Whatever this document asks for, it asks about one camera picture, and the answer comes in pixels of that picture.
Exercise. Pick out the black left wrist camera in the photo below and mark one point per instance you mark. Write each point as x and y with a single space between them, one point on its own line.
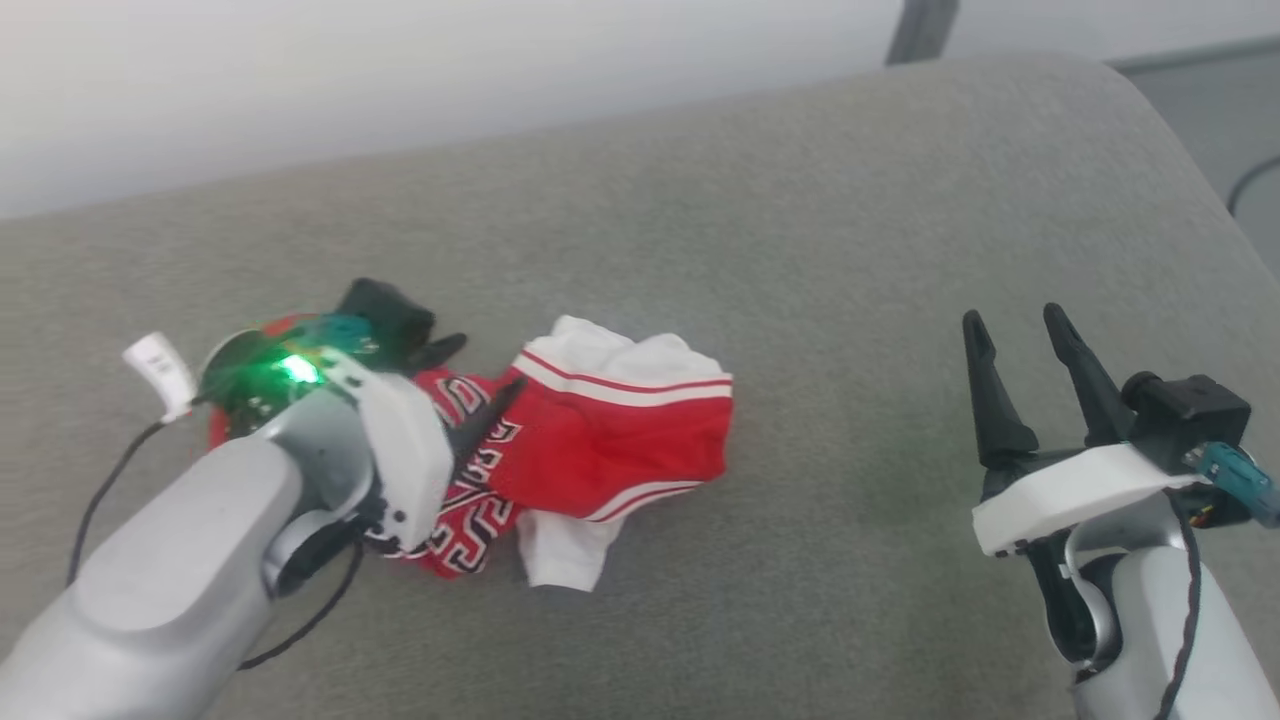
385 310

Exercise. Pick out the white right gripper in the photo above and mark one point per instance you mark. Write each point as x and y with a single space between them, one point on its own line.
1070 495

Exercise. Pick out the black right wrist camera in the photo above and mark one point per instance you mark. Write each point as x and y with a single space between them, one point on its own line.
1190 420

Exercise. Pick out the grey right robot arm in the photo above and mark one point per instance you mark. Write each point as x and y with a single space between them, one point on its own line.
1130 640

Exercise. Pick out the grey fabric sofa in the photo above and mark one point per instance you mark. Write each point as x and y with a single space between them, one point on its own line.
800 250

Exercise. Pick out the teal right camera plug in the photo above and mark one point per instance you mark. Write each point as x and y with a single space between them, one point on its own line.
1240 480

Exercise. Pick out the red white basketball jersey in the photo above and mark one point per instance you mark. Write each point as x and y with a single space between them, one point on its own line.
620 440

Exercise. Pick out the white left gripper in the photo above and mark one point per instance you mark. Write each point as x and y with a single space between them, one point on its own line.
410 450

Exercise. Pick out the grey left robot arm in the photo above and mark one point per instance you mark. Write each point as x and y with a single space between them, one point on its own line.
160 580

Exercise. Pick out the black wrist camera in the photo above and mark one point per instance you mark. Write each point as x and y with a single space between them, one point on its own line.
1190 420
385 310

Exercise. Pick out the dark grey upright post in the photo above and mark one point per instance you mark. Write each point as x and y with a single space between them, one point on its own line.
920 30

